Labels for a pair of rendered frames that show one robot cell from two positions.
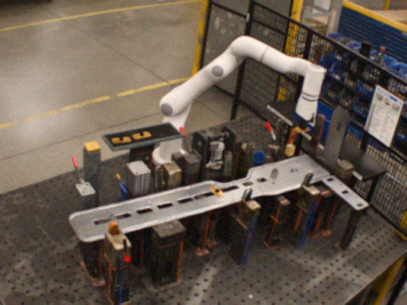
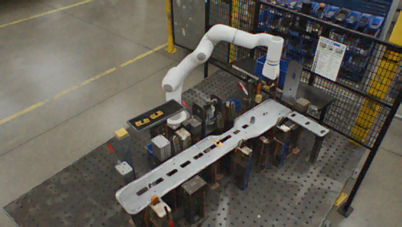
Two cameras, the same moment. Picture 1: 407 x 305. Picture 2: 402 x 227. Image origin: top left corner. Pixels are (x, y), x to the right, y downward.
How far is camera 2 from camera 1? 0.53 m
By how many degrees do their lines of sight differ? 8
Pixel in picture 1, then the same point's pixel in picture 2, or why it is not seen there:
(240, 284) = (248, 207)
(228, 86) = (194, 46)
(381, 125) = (326, 66)
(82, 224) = (128, 199)
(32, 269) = not seen: outside the picture
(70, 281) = not seen: outside the picture
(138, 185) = (163, 154)
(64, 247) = (113, 211)
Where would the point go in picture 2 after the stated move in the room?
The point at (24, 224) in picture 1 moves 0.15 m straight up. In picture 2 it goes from (75, 200) to (69, 185)
